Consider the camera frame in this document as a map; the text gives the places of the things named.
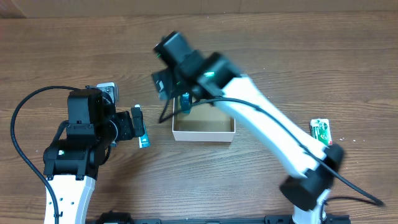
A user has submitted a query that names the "teal mouthwash bottle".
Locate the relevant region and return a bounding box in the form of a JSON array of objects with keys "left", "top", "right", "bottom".
[{"left": 180, "top": 92, "right": 192, "bottom": 114}]

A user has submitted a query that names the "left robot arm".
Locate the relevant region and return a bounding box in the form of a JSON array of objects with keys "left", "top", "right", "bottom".
[{"left": 43, "top": 88, "right": 145, "bottom": 223}]

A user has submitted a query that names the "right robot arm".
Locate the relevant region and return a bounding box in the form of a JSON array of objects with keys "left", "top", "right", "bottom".
[{"left": 152, "top": 32, "right": 344, "bottom": 223}]

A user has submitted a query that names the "teal toothpaste tube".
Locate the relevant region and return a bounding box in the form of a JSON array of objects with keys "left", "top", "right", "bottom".
[{"left": 139, "top": 123, "right": 150, "bottom": 149}]

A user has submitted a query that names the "open white cardboard box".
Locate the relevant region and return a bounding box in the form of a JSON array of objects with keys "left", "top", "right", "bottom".
[{"left": 172, "top": 104, "right": 236, "bottom": 142}]

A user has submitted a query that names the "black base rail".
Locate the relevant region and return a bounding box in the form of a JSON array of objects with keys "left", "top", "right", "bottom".
[{"left": 93, "top": 211, "right": 352, "bottom": 224}]

